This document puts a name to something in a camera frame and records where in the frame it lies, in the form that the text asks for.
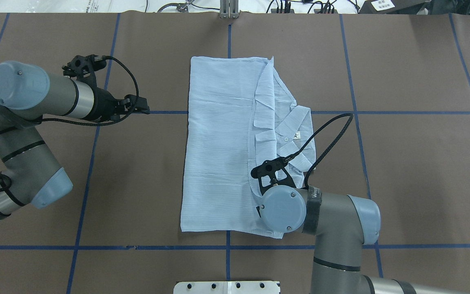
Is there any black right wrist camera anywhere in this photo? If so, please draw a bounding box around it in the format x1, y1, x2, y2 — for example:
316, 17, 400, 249
250, 156, 296, 196

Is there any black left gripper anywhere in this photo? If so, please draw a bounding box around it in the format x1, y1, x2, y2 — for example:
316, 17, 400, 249
93, 89, 151, 123

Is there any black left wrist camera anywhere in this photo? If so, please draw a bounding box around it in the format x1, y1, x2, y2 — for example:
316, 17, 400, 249
62, 54, 107, 84

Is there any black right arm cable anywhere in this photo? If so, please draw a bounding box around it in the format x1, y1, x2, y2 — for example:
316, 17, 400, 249
282, 113, 355, 189

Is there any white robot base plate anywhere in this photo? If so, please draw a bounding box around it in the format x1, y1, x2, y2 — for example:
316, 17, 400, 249
173, 281, 281, 294

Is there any light blue button shirt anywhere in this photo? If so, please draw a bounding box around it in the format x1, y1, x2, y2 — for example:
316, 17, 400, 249
180, 56, 313, 239

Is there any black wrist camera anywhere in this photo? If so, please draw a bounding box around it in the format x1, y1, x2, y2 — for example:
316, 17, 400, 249
250, 156, 296, 196
62, 54, 107, 84

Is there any grey aluminium frame post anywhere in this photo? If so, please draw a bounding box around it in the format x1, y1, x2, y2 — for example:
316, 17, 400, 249
219, 0, 240, 19

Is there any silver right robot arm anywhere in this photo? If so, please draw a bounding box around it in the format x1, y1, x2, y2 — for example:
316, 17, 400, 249
257, 184, 452, 294

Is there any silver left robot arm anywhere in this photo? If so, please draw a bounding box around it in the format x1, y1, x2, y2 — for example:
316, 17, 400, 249
0, 55, 151, 221

